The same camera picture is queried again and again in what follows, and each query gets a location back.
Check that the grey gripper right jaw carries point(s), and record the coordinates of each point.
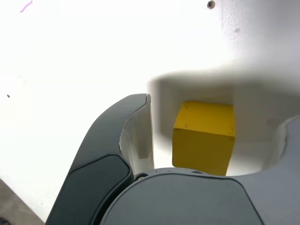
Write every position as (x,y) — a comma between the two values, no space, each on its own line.
(199,201)

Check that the yellow cube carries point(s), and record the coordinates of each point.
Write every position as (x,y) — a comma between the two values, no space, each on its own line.
(201,145)

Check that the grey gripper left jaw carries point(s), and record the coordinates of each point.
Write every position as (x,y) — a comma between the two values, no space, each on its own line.
(98,150)

